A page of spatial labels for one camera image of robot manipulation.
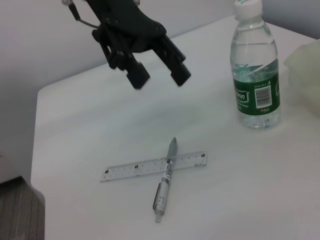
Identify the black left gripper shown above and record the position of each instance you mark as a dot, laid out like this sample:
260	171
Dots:
130	22

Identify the grey white pen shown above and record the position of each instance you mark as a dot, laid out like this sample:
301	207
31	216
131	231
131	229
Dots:
165	185

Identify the green glass fruit plate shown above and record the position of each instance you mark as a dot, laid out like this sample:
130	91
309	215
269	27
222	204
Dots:
305	75

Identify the clear water bottle green label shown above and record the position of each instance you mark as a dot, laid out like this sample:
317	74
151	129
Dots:
255	62

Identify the clear plastic ruler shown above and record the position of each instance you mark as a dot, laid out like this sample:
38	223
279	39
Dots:
130	171

